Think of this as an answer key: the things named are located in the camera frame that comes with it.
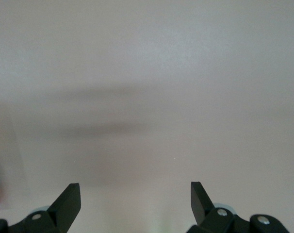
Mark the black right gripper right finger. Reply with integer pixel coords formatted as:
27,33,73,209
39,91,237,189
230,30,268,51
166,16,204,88
187,181,291,233

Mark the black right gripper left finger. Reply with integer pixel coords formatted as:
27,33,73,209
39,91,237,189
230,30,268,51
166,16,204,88
0,183,81,233

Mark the brown table cover sheet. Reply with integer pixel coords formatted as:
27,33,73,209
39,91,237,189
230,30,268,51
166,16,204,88
0,0,294,233

